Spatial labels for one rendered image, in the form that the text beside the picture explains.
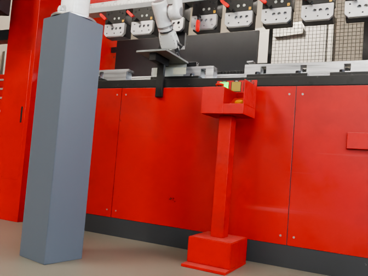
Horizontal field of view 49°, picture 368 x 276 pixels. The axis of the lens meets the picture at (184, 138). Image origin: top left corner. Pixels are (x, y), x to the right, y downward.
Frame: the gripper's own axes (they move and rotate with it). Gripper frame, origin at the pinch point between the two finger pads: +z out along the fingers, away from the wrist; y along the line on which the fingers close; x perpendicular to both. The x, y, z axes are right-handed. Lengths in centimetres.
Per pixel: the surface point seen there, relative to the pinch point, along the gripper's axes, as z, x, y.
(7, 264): 22, 132, 17
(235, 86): 4, 28, -45
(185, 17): -15.4, -18.2, -4.3
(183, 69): 6.9, 2.9, -6.0
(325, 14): -12, -12, -81
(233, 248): 48, 87, -54
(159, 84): 6.2, 20.5, 0.8
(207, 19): -14.7, -13.8, -19.3
